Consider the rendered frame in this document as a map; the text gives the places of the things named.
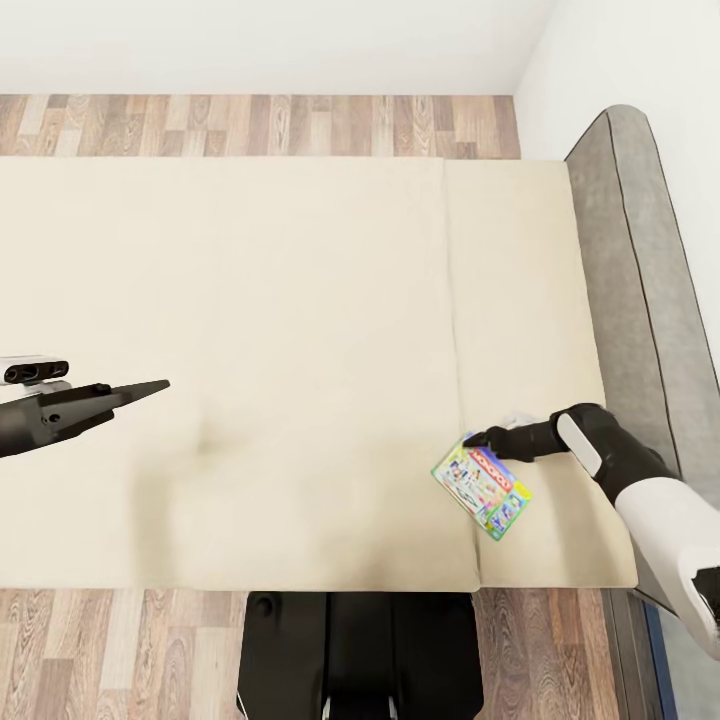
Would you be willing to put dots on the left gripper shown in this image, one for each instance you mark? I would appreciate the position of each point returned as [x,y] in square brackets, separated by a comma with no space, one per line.
[43,419]

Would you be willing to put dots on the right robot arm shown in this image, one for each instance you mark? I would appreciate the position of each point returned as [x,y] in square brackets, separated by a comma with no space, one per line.
[676,530]

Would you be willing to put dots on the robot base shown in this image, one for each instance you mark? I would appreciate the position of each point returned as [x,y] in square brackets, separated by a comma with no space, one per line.
[300,648]

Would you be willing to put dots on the door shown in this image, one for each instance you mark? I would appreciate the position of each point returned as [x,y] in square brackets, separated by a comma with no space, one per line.
[660,673]

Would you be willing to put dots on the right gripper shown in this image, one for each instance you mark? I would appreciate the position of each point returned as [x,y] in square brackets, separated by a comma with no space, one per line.
[517,443]

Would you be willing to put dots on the board game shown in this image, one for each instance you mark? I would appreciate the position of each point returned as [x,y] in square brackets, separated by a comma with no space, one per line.
[483,486]

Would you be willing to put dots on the bed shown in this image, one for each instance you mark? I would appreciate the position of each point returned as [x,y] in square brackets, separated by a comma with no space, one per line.
[331,326]

